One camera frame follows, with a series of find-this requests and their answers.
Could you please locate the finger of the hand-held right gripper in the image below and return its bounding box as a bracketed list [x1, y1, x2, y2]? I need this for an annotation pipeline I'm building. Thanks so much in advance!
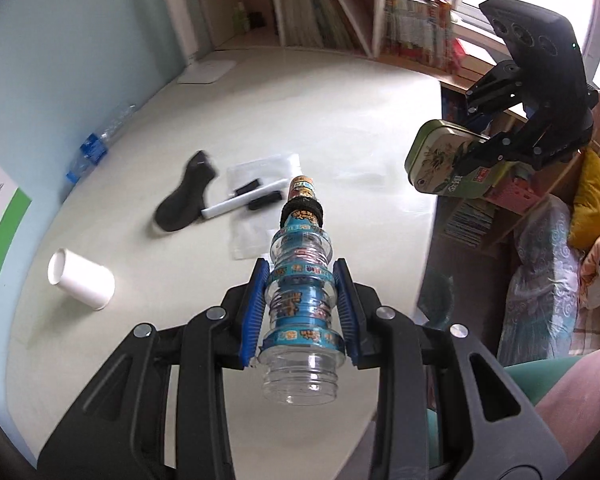
[452, 122, 556, 183]
[465, 59, 528, 123]

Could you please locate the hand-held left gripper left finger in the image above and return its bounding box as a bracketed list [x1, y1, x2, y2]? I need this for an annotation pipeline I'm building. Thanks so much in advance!
[37, 258, 271, 480]

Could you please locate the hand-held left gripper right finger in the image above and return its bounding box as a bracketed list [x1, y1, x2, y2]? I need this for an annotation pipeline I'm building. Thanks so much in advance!
[332, 258, 568, 480]

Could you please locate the ribbed bottle with blue label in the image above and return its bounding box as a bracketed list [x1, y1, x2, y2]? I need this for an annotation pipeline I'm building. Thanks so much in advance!
[256, 175, 347, 406]

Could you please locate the green tin case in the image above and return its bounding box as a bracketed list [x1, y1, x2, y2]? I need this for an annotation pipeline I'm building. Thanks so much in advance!
[405, 119, 513, 197]

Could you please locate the dark translucent bin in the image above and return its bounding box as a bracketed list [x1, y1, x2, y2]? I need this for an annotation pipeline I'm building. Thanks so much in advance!
[417, 272, 456, 331]

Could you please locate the black sock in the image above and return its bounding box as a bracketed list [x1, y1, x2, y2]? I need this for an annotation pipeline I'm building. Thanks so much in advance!
[152, 150, 218, 233]

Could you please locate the clear plastic bag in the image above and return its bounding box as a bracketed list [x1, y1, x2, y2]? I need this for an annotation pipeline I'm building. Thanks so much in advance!
[227, 151, 303, 261]

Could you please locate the white plastic cup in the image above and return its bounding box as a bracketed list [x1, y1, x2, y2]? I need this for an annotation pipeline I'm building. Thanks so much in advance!
[47, 248, 116, 311]

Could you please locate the blue label clear bottle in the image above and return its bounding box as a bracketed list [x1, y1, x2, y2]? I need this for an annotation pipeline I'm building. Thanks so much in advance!
[65, 104, 137, 184]

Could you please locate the pink plastic basket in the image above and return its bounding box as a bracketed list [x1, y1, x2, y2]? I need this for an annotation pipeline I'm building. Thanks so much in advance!
[490, 165, 538, 211]

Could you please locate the row of lower shelf books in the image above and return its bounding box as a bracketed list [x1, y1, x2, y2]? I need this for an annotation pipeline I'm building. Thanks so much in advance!
[442, 195, 496, 248]

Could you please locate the row of colourful books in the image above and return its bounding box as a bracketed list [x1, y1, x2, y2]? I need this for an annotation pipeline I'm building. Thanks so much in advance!
[382, 0, 456, 71]

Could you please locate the yellow pillow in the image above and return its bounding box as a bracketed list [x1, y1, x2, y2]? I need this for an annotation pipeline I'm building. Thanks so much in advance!
[567, 149, 600, 251]

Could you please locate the blue patterned blanket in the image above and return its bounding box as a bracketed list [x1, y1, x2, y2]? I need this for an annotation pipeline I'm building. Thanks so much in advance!
[497, 195, 586, 366]

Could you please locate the white leaning board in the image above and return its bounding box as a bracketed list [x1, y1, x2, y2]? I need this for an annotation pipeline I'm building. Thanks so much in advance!
[321, 0, 373, 56]

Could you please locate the teal chair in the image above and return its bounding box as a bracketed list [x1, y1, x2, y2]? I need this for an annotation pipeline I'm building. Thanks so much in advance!
[425, 357, 586, 466]

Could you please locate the row of thin books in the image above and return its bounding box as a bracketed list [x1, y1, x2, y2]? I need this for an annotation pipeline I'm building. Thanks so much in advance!
[280, 0, 358, 51]

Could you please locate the wooden bookshelf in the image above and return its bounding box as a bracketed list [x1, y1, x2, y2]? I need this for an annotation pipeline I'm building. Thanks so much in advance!
[192, 0, 586, 261]

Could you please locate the white desk lamp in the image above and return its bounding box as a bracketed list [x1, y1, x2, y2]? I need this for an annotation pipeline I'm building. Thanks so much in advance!
[158, 0, 237, 85]

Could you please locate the person's pink trouser leg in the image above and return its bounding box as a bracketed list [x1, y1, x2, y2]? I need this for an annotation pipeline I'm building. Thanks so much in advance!
[535, 342, 600, 466]

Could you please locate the small green bottle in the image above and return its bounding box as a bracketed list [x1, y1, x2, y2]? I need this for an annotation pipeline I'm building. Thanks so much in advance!
[231, 2, 251, 36]

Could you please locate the green striped wall poster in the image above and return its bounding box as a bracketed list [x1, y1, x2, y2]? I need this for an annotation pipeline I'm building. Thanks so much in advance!
[0, 142, 33, 358]

